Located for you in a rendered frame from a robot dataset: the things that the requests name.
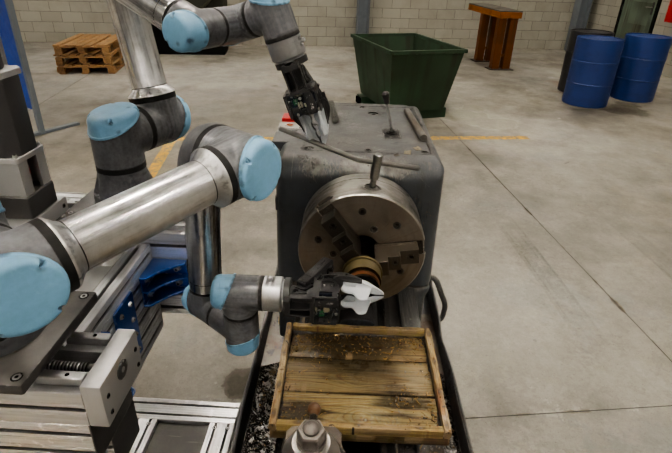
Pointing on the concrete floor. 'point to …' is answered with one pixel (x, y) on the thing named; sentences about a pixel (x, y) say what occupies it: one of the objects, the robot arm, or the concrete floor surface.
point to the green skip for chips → (406, 70)
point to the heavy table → (495, 34)
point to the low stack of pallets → (88, 53)
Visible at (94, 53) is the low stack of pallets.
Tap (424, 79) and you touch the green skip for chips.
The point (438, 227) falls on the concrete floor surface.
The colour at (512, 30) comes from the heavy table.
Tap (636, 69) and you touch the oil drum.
